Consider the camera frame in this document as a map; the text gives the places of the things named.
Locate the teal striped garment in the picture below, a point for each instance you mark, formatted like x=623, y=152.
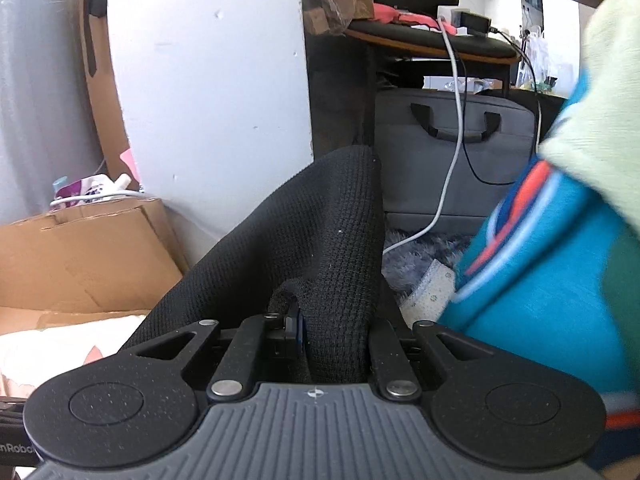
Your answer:
x=540, y=285

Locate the cream bear print bed sheet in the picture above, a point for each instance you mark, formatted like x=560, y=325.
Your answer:
x=60, y=347

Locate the grey plastic-wrapped roll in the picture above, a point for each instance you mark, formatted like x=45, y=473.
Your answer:
x=40, y=85

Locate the pink cloth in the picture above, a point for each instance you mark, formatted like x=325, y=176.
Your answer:
x=395, y=13

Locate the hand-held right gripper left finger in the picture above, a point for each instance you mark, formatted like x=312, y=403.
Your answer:
x=301, y=332

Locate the grey fluffy rug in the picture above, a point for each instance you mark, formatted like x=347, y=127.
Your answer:
x=430, y=250

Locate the white patterned cloth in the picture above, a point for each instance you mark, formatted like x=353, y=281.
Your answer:
x=430, y=287

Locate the white bottle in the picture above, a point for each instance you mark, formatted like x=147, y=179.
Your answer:
x=124, y=182

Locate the black power adapter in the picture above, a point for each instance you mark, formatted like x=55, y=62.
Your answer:
x=475, y=22

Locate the light green fleece garment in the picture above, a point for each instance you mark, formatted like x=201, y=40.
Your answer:
x=600, y=110

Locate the white charger block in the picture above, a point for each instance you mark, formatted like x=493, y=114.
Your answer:
x=447, y=15

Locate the purple white pouch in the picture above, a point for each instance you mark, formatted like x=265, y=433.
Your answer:
x=75, y=191

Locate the grey laptop bag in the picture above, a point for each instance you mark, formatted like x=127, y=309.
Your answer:
x=415, y=170

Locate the wooden side table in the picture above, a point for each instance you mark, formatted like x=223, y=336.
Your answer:
x=425, y=46

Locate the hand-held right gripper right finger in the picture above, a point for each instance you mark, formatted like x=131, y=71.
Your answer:
x=387, y=360

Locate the tall standing cardboard sheet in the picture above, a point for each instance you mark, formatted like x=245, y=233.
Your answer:
x=107, y=100

